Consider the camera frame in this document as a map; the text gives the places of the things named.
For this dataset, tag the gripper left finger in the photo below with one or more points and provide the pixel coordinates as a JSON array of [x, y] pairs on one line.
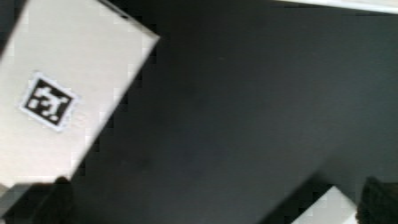
[[37, 203]]

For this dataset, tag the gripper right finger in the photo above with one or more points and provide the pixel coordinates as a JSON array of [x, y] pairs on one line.
[[377, 208]]

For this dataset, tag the white door panel with knob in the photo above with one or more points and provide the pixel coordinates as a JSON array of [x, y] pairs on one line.
[[75, 52]]

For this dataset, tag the white cabinet top block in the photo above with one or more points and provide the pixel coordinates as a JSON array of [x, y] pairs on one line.
[[331, 211]]

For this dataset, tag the white bar piece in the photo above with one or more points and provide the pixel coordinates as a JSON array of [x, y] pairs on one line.
[[382, 6]]

